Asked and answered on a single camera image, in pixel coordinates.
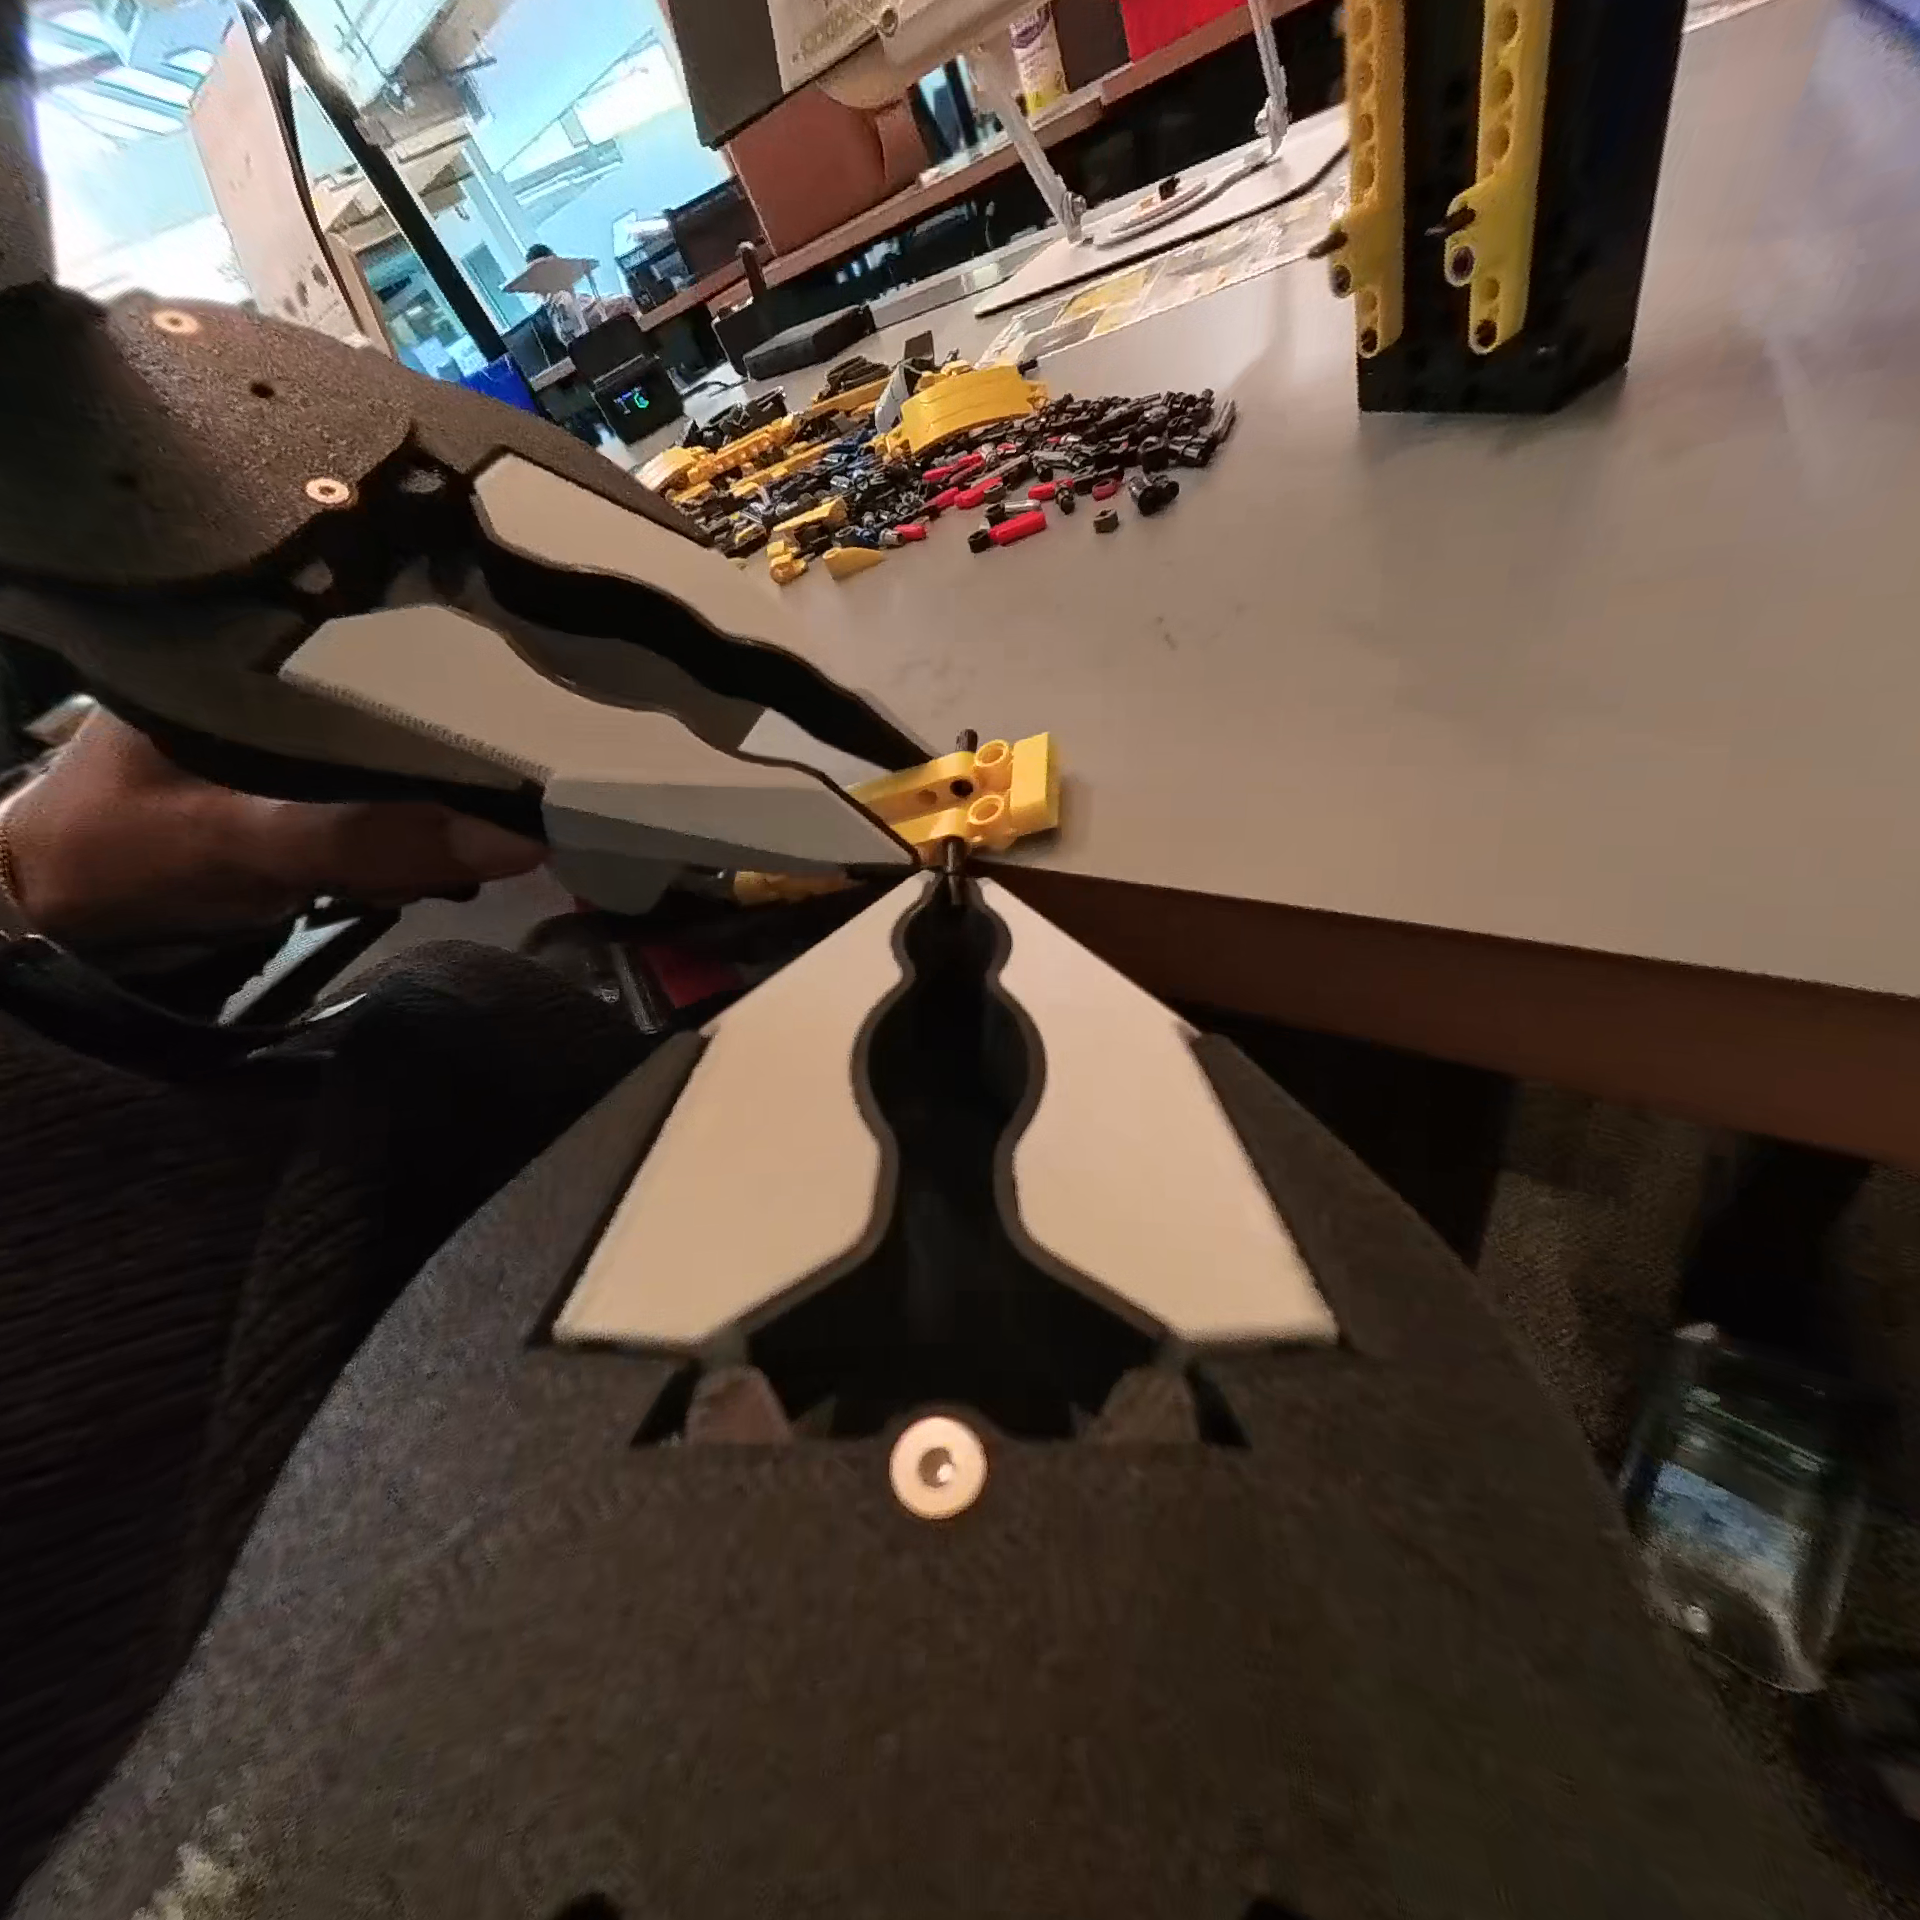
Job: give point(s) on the white plastic bottle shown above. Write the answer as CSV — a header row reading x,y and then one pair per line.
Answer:
x,y
1038,60

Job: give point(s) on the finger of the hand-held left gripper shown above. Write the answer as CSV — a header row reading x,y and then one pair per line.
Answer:
x,y
599,517
434,675

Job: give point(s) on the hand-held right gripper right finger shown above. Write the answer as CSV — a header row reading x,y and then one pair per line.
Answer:
x,y
1154,1185

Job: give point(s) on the yellow toy panel with pins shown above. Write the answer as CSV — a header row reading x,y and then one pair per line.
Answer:
x,y
991,796

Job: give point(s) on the pile of black red pins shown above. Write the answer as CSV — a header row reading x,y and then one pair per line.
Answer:
x,y
1108,427

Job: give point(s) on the printed instruction sheet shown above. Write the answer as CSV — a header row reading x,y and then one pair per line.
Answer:
x,y
1140,292

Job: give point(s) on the metal bracket red label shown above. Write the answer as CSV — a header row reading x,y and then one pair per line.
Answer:
x,y
667,990

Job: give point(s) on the black power strip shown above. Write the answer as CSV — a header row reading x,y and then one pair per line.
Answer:
x,y
809,340

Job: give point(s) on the white book stand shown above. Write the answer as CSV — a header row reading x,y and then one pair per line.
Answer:
x,y
1275,188

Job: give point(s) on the black metal pole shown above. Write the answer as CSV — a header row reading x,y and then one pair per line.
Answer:
x,y
376,181

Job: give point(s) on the clear plastic package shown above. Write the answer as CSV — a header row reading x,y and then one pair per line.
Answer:
x,y
1739,1500

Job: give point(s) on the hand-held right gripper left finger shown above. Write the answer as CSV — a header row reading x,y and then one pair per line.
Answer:
x,y
734,1185

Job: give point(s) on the heap of assorted yellow parts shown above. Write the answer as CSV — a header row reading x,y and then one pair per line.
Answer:
x,y
750,450

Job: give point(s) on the person's black knit sweater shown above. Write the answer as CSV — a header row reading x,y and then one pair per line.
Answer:
x,y
180,1275

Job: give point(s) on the black and yellow toy tower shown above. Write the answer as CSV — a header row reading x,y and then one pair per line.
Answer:
x,y
1590,225

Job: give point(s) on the black device green display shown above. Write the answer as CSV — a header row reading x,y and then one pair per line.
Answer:
x,y
644,405

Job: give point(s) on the yellow curved toy panel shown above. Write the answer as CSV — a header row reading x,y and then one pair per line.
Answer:
x,y
975,405

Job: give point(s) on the cardboard display board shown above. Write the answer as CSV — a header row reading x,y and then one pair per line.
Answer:
x,y
255,194

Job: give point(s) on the person's left hand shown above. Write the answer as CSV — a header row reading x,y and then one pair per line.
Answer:
x,y
224,833

